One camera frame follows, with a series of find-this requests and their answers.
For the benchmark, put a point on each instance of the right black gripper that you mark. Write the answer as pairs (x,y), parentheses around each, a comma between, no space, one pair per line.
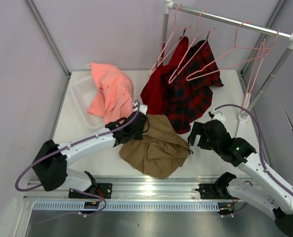
(198,133)

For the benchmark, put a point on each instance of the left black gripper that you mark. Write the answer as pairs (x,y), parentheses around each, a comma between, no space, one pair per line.
(138,123)

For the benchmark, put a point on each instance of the khaki brown skirt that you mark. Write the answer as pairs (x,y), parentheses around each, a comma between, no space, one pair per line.
(160,152)

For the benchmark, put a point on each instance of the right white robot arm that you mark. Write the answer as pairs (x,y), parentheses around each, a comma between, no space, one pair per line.
(275,199)

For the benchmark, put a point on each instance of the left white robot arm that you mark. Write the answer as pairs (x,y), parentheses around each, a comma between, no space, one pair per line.
(54,159)

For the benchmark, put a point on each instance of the salmon pink skirt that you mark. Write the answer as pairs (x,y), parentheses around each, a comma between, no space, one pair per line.
(115,93)

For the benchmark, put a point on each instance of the red black plaid skirt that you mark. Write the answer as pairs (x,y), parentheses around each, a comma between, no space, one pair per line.
(190,94)

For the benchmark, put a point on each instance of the plain red skirt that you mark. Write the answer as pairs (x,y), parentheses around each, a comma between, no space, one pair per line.
(156,89)

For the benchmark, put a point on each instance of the pink hanger with plaid skirt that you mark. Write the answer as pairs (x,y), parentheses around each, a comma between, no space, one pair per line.
(184,61)

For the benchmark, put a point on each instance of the white plastic basket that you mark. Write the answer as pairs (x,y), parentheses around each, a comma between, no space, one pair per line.
(83,91)

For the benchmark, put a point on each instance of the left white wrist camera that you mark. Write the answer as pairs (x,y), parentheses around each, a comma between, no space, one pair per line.
(137,106)

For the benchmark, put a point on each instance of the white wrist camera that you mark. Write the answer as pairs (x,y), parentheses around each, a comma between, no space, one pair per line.
(213,114)
(137,106)

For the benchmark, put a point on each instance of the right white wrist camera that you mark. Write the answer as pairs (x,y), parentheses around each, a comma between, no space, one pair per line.
(213,114)

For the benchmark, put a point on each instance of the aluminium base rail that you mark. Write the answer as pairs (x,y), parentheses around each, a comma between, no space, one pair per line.
(136,189)

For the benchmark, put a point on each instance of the white slotted cable duct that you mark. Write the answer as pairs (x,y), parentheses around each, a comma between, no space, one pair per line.
(127,206)

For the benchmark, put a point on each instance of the pink empty wire hanger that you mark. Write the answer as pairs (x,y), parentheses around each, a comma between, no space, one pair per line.
(263,52)

